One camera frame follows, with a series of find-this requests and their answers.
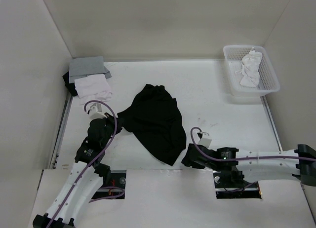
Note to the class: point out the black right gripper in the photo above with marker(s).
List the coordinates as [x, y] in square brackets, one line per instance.
[187, 162]

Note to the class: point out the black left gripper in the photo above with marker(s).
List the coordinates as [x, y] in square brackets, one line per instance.
[111, 120]

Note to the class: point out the black tank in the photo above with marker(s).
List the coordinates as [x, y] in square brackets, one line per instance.
[70, 86]
[155, 120]

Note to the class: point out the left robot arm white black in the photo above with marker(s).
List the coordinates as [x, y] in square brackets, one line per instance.
[86, 176]

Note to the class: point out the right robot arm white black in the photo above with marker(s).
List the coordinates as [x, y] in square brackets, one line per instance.
[235, 168]

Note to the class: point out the white folded tank top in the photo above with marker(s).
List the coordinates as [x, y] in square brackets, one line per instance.
[93, 87]

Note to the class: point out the black folded tank top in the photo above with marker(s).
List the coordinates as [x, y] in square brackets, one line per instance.
[70, 86]

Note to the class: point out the grey folded tank top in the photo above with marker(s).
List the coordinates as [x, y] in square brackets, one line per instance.
[83, 67]

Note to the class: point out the white crumpled tank top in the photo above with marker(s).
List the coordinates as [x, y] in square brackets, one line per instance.
[250, 69]

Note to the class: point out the white plastic laundry basket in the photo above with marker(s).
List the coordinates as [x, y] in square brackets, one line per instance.
[268, 80]

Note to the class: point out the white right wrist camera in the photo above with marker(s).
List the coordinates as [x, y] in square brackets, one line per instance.
[204, 139]

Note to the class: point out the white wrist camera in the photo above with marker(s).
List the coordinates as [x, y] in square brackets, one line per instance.
[204, 139]
[95, 111]

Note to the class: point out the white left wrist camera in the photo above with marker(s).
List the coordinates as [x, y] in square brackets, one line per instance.
[95, 111]

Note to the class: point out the left aluminium table rail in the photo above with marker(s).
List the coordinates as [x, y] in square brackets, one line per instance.
[60, 132]

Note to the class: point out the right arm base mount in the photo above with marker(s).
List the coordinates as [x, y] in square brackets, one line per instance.
[232, 185]

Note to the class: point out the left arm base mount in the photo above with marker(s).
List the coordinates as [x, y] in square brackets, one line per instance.
[113, 186]

